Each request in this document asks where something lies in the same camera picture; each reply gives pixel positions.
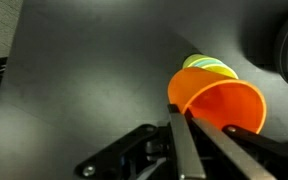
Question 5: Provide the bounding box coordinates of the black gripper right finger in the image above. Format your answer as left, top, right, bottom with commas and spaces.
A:
184, 110, 276, 180

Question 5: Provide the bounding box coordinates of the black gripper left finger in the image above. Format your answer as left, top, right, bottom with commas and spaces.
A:
168, 104, 206, 180

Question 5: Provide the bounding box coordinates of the orange plastic cup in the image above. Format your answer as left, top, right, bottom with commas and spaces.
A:
167, 68, 267, 133

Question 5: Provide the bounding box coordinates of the blue plastic cup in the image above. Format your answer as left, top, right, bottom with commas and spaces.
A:
193, 59, 224, 67

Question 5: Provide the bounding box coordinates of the yellow-green plastic cup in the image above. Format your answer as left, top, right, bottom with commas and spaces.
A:
182, 54, 238, 79

